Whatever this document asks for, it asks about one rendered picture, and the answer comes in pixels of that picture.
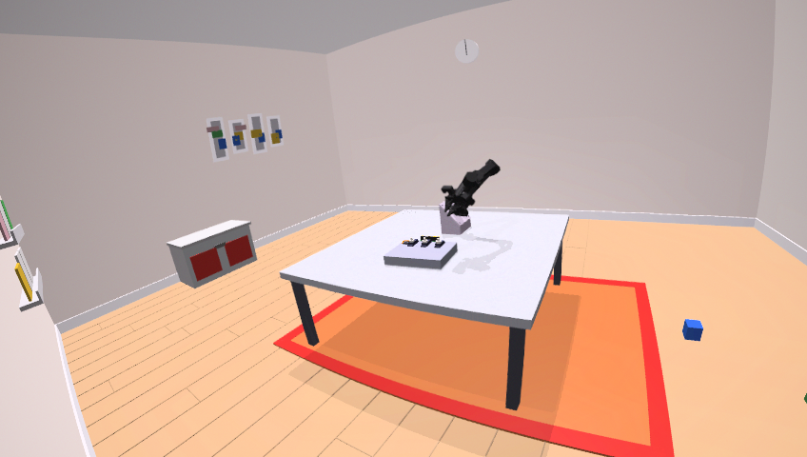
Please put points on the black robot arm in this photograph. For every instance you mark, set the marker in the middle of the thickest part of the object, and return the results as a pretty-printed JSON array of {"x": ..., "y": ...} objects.
[{"x": 473, "y": 180}]

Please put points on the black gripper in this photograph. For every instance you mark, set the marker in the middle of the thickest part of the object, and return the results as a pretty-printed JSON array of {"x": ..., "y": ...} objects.
[{"x": 454, "y": 198}]

